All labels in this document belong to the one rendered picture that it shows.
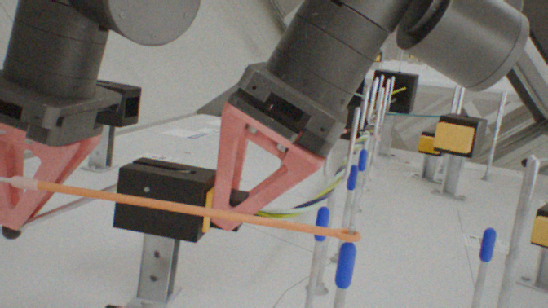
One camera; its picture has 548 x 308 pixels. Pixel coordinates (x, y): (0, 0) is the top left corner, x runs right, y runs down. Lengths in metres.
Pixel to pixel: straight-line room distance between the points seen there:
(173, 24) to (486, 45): 0.19
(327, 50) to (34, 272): 0.26
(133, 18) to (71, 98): 0.10
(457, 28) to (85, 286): 0.29
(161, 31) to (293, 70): 0.08
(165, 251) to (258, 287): 0.09
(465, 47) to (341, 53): 0.08
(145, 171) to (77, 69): 0.08
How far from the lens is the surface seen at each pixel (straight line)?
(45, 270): 0.53
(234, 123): 0.41
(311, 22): 0.42
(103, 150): 0.83
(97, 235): 0.61
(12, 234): 0.51
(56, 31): 0.45
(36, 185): 0.35
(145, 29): 0.39
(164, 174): 0.44
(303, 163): 0.41
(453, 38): 0.44
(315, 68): 0.41
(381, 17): 0.42
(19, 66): 0.46
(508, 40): 0.45
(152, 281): 0.48
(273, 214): 0.46
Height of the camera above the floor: 1.32
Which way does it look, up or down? 16 degrees down
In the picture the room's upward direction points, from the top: 58 degrees clockwise
